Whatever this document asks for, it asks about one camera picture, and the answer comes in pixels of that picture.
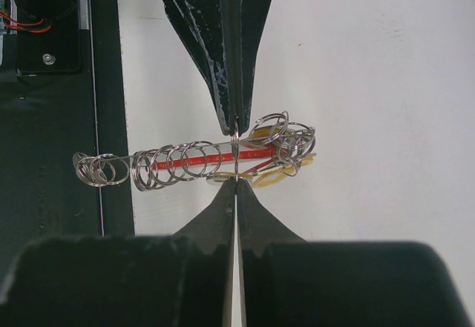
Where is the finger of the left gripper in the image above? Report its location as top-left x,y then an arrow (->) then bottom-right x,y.
236,0 -> 272,134
163,0 -> 235,135

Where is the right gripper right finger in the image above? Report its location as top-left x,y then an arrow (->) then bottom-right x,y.
236,180 -> 471,326

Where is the keyring holder with rings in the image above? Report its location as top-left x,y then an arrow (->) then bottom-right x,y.
73,111 -> 316,192

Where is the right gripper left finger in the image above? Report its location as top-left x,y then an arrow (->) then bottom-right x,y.
1,180 -> 236,326

